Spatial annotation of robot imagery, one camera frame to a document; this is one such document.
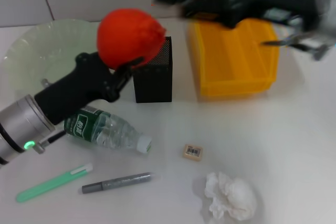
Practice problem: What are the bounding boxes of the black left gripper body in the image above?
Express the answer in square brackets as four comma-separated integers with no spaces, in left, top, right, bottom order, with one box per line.
[33,51,119,125]

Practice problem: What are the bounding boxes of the clear green-label water bottle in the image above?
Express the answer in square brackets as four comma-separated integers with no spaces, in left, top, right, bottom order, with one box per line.
[63,105,153,156]

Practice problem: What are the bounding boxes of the green pen with white cap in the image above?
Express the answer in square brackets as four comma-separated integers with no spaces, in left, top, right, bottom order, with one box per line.
[16,163,94,204]

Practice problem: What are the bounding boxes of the white paper ball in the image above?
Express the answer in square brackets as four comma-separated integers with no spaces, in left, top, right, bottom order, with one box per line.
[204,171,257,221]

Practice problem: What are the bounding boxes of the black mesh pen holder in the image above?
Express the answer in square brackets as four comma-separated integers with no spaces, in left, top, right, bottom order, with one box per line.
[132,36,173,104]

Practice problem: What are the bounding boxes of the pale green glass fruit plate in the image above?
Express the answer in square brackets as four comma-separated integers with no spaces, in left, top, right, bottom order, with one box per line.
[3,19,116,99]

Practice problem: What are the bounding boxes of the beige eraser with barcode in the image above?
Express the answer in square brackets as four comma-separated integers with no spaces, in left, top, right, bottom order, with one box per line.
[182,143,204,160]

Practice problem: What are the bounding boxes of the yellow plastic bin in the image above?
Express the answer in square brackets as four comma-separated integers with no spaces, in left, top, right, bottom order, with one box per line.
[184,0,280,99]

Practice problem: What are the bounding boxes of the grey glitter marker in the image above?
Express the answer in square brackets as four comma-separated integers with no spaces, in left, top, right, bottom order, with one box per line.
[81,172,161,195]

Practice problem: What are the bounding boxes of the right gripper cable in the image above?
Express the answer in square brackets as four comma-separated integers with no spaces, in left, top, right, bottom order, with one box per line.
[260,30,332,61]

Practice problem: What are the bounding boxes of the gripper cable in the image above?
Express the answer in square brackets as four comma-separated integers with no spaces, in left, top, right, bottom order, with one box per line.
[260,30,332,61]
[34,130,67,154]

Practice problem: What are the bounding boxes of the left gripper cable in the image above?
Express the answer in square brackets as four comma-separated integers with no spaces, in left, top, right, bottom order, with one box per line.
[34,130,67,154]

